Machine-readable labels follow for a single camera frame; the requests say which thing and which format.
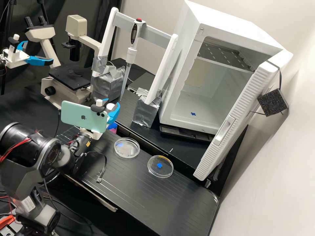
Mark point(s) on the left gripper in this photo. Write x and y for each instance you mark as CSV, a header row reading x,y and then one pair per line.
x,y
18,59

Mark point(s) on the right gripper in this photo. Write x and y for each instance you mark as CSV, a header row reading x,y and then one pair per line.
x,y
93,135

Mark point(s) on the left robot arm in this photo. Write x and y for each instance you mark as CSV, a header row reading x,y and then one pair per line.
x,y
2,62

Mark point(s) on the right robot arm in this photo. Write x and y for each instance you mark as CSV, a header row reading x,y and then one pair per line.
x,y
27,157

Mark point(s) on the petri dish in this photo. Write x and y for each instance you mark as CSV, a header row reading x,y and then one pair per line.
x,y
126,147

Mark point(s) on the cream microscope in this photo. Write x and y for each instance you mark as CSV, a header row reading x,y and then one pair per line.
x,y
71,78

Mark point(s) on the white pipette stand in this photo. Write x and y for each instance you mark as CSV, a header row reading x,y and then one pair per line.
x,y
157,71

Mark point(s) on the pipette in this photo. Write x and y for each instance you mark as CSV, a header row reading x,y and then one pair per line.
x,y
134,32

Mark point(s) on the petri dish lid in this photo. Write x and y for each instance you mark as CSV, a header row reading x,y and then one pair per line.
x,y
160,169

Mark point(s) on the black platform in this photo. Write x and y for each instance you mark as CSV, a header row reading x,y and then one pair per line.
x,y
152,196
182,152

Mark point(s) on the incubator door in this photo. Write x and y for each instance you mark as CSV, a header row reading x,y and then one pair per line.
x,y
236,118

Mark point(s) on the white incubator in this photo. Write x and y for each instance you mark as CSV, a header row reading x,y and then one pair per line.
x,y
221,24

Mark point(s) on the right wrist camera phone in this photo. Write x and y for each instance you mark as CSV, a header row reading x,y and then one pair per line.
x,y
82,115

